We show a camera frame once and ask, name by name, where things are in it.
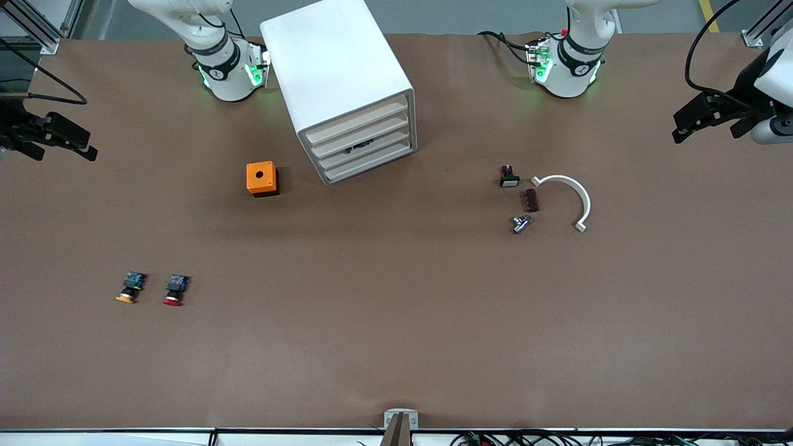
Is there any white plastic drawer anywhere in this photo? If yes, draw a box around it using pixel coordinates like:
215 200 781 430
302 93 414 147
307 106 415 159
313 120 416 172
320 134 418 185

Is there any yellow push button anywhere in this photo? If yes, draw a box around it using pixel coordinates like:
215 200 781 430
115 272 148 305

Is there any red push button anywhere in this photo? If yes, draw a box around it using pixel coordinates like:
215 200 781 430
162 274 190 307

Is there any white drawer cabinet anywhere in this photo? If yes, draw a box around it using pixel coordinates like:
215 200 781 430
260 0 418 186

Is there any orange box with hole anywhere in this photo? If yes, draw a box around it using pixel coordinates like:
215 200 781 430
246 161 280 198

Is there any aluminium frame profile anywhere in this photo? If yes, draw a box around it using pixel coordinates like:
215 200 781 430
742 0 793 48
0 0 61 55

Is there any white curved plastic bracket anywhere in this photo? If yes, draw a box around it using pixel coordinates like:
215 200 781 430
530 175 592 234

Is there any black base cable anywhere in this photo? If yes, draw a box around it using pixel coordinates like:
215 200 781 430
477 30 540 66

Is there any white table edge rail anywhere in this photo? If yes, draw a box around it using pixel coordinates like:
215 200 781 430
0 427 793 446

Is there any tangled cable bundle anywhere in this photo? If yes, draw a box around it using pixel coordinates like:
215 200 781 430
449 429 793 446

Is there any grey metal bracket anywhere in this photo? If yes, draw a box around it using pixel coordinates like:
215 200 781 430
383 409 419 446

